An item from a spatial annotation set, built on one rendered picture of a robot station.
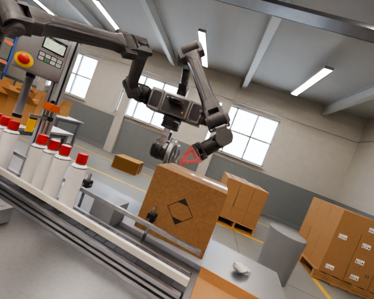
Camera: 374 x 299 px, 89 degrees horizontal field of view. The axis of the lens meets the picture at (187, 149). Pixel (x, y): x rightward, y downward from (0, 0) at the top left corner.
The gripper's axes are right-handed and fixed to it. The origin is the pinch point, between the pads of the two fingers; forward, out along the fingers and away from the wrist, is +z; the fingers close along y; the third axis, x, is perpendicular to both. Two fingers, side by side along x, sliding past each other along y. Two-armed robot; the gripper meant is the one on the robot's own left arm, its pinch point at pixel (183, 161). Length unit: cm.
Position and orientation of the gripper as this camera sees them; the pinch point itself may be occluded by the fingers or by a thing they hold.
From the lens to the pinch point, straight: 73.3
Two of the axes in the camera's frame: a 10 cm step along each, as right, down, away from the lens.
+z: -8.6, 5.0, 1.1
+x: 4.9, 8.7, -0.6
